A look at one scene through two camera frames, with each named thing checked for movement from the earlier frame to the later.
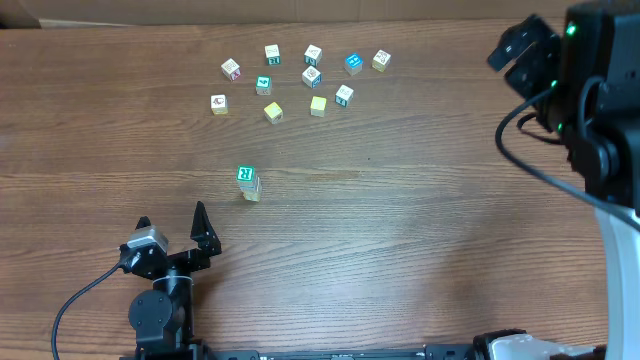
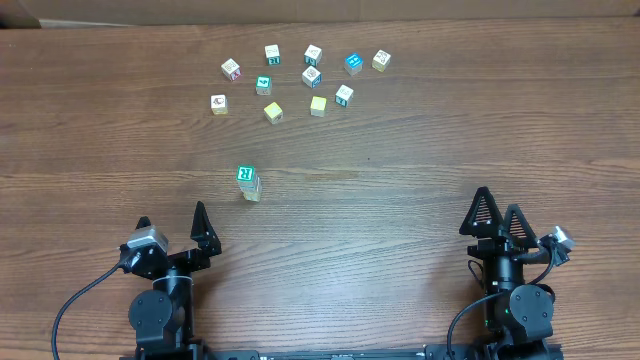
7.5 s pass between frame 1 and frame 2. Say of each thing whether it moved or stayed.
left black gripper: stayed
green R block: stayed
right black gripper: moved
